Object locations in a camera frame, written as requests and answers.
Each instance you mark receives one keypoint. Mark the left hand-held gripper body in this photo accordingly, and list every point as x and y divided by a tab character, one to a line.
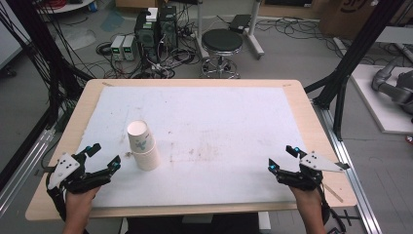
66	169

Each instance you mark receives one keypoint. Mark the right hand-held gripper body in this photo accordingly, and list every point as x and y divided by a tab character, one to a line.
316	162

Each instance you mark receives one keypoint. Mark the stack of upturned paper cups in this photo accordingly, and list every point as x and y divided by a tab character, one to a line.
144	152

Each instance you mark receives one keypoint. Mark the person's left hand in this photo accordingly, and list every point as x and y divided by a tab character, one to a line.
81	201

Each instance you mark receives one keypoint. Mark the person's right hand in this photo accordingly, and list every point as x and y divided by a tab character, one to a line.
307	198

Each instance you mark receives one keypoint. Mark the black tape piece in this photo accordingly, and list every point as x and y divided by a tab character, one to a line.
345	165
41	171

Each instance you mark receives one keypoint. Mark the white table base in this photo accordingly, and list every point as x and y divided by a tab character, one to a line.
264	222

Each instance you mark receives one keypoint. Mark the white platform board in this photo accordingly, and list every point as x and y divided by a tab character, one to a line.
380	110

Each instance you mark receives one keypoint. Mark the white foam mat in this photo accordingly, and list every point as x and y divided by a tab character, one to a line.
211	113

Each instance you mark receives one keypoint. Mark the person's dark clothing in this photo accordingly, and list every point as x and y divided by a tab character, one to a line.
195	226

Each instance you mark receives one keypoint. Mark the grey power supply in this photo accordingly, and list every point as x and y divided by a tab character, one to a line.
130	47
117	47

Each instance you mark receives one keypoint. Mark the white metal stand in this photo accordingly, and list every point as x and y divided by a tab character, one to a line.
255	39

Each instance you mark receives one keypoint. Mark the black computer tower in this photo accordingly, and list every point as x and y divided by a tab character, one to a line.
146	37
168	29

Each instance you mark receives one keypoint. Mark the teal floor sheet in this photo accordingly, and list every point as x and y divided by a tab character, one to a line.
112	21

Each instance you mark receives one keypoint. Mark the black round stool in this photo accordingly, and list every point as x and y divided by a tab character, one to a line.
222	40

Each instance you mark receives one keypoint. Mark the cardboard box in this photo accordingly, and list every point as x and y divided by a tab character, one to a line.
341	19

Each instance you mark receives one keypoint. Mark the black flat device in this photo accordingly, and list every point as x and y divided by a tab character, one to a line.
239	22

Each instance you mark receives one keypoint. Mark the white round table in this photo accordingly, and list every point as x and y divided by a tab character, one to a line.
68	6

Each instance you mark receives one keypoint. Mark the small white box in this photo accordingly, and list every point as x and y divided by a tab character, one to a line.
152	14

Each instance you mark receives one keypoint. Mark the aluminium rail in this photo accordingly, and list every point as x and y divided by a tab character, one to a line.
29	162
357	195

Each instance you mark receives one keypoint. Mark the black metal frame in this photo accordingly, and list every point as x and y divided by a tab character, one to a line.
42	48
354	55

